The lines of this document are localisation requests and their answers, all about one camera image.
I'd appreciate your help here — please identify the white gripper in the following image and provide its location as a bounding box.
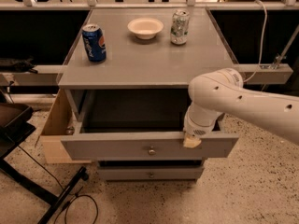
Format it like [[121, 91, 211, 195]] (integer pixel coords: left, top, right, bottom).
[[183, 116, 216, 148]]

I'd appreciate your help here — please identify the grey top drawer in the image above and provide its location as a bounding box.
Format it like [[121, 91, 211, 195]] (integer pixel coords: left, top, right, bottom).
[[63, 89, 238, 161]]

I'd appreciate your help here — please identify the grey drawer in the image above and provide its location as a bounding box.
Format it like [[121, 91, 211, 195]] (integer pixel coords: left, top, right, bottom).
[[98, 160, 204, 181], [63, 89, 238, 161]]

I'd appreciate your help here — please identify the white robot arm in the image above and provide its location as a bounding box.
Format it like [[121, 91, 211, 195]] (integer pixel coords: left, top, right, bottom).
[[184, 68, 299, 147]]

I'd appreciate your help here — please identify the grey drawer cabinet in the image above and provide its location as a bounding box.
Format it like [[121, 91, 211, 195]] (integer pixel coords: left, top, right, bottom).
[[57, 7, 244, 182]]

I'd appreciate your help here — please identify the grey bottom drawer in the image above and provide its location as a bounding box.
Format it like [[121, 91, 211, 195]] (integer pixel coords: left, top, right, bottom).
[[98, 160, 204, 181]]

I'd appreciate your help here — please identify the white bowl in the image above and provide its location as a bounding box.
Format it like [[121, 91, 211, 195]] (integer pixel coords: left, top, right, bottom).
[[127, 18, 164, 40]]

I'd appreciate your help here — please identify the green and silver soda can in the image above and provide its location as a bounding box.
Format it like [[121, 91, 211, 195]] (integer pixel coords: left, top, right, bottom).
[[170, 9, 190, 45]]

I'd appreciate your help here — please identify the wooden board panel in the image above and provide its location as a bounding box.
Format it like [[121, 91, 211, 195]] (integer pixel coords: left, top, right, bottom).
[[40, 90, 90, 164]]

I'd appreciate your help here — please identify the blue Pepsi can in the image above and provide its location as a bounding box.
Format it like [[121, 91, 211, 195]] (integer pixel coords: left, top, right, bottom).
[[82, 23, 107, 63]]

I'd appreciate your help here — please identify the black floor cable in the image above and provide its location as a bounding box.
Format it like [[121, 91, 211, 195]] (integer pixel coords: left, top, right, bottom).
[[17, 145, 99, 224]]

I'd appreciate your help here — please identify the white hanging cable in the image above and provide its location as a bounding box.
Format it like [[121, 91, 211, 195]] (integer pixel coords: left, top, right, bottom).
[[242, 0, 269, 84]]

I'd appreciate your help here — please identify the black stand frame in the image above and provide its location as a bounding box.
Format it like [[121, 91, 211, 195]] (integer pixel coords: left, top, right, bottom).
[[0, 103, 89, 224]]

